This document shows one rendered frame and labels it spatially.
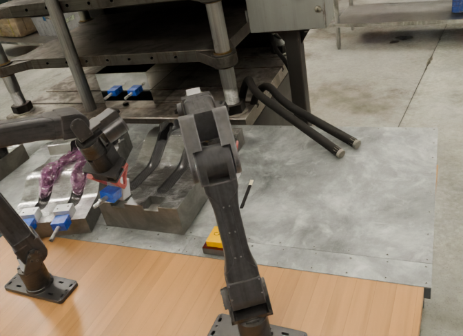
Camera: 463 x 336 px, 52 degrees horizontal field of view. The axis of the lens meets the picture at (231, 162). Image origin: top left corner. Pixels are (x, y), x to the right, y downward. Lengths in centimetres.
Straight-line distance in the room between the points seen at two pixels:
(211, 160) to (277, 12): 109
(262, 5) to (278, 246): 98
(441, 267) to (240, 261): 152
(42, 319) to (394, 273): 82
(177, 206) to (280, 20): 89
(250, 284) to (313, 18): 116
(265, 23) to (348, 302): 115
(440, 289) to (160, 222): 131
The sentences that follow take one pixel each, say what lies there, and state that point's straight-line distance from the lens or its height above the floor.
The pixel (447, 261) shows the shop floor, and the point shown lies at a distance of 234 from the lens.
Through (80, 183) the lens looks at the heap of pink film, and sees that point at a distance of 155.
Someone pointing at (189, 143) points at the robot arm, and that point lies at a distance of 85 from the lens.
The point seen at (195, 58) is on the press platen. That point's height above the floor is 101.
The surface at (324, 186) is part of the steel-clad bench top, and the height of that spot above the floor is 80.
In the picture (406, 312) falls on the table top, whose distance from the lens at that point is 106.
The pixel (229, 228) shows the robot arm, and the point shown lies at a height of 106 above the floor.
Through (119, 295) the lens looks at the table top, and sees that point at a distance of 122.
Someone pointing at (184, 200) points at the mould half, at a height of 88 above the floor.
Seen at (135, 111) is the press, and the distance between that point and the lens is 219.
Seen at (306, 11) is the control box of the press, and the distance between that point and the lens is 183.
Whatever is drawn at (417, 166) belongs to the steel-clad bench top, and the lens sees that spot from 147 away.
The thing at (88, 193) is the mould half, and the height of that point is 86.
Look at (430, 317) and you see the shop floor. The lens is 211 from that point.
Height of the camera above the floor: 160
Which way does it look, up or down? 31 degrees down
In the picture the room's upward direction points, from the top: 12 degrees counter-clockwise
